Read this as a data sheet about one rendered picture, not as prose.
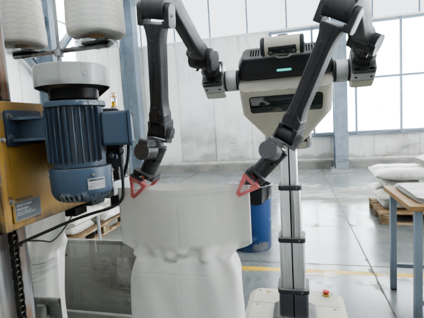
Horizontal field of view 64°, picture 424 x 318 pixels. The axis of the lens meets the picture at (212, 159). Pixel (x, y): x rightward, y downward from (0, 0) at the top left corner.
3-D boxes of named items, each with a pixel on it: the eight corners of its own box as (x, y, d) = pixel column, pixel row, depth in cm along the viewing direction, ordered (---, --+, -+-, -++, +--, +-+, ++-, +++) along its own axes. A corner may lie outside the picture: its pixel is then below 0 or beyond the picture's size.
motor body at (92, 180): (124, 192, 94) (117, 101, 92) (92, 205, 80) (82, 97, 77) (76, 192, 98) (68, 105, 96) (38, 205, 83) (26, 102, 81)
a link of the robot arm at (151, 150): (176, 127, 117) (154, 122, 120) (158, 125, 106) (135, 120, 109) (170, 161, 118) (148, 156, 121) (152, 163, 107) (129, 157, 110)
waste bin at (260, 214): (277, 238, 369) (274, 178, 363) (274, 255, 320) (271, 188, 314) (233, 236, 381) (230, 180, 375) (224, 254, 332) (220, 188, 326)
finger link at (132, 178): (121, 194, 116) (131, 170, 114) (130, 190, 123) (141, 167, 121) (137, 204, 115) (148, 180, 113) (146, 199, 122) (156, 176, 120)
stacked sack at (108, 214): (131, 211, 482) (130, 200, 480) (105, 224, 418) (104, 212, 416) (104, 211, 492) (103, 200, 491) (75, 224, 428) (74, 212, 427)
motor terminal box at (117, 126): (136, 152, 95) (133, 110, 94) (135, 154, 85) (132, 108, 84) (106, 154, 94) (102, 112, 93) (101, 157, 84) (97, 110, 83)
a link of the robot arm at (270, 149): (305, 137, 108) (282, 125, 111) (297, 130, 97) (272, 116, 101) (285, 169, 109) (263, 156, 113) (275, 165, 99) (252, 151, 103)
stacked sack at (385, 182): (407, 180, 450) (407, 171, 448) (425, 190, 386) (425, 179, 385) (372, 181, 460) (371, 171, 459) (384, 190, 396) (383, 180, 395)
